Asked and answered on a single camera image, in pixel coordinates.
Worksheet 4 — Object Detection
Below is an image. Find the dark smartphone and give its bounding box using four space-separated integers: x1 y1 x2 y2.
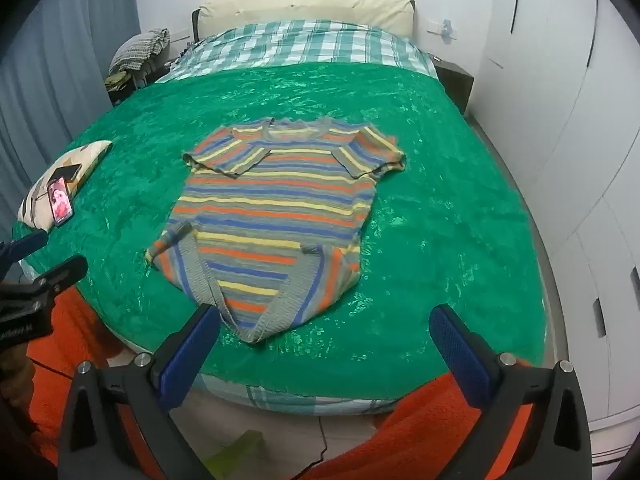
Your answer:
47 162 83 183

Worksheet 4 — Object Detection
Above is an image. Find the grey checked cloth pile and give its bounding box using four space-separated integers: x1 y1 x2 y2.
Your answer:
109 27 171 73

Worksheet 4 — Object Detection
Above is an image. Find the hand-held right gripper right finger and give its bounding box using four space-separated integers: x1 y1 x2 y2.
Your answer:
429 304 593 480

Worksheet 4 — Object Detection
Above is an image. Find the white wardrobe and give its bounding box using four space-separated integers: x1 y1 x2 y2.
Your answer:
470 0 640 461

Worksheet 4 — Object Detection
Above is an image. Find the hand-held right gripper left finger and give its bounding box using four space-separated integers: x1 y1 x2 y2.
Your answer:
57 304 221 480

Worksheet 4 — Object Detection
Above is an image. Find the dark nightstand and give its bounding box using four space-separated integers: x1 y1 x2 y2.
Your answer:
432 57 475 116

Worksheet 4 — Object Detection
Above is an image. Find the green checked bedsheet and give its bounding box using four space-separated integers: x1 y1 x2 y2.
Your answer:
120 20 438 417

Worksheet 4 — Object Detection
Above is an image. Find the grey curtain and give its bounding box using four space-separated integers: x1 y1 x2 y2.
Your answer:
0 0 143 201

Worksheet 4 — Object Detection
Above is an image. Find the orange fuzzy cloth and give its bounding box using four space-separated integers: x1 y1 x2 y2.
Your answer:
20 285 538 480

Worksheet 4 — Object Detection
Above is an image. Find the olive cloth bundle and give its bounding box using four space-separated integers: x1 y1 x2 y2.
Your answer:
105 72 138 106

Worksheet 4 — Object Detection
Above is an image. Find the smartphone with lit screen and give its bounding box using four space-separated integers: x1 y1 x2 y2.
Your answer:
47 176 76 226

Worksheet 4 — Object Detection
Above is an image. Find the white wall socket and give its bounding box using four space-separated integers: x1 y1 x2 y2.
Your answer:
427 19 458 43

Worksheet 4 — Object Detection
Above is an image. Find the green floral bedspread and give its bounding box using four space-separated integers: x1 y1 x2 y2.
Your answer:
12 62 547 395

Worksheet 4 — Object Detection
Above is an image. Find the cream padded headboard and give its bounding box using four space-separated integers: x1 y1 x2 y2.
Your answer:
192 0 416 41

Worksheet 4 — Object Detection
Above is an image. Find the striped knit sweater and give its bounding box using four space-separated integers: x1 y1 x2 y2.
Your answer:
145 116 407 346

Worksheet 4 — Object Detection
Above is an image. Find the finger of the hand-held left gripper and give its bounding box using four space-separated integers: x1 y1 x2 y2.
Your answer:
0 230 49 265
27 255 89 306

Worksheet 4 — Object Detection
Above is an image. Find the patterned cream cushion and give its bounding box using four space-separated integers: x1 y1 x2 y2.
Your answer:
17 140 113 233

